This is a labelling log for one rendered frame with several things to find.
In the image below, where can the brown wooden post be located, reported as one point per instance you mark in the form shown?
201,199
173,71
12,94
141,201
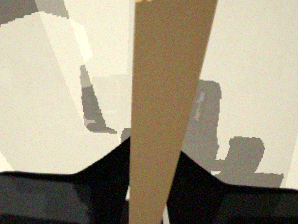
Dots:
125,214

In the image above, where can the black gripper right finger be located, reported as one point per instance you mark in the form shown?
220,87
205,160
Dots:
198,197

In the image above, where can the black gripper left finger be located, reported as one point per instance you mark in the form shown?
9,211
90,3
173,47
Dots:
95,195

